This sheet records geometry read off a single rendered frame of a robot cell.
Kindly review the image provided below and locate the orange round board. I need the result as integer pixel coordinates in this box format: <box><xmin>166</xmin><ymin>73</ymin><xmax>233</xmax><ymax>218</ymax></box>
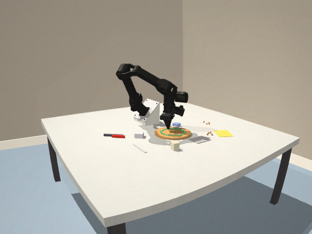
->
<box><xmin>155</xmin><ymin>127</ymin><xmax>191</xmax><ymax>140</ymax></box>

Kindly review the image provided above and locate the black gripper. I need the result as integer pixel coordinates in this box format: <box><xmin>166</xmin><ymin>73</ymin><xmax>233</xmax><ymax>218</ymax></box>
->
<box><xmin>160</xmin><ymin>101</ymin><xmax>175</xmax><ymax>129</ymax></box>

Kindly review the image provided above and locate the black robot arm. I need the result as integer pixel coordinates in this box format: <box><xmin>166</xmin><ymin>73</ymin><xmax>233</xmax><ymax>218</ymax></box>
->
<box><xmin>116</xmin><ymin>63</ymin><xmax>188</xmax><ymax>117</ymax></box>

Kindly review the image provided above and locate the light blue block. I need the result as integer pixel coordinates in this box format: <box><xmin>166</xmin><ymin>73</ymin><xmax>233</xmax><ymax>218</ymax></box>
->
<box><xmin>173</xmin><ymin>122</ymin><xmax>181</xmax><ymax>127</ymax></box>

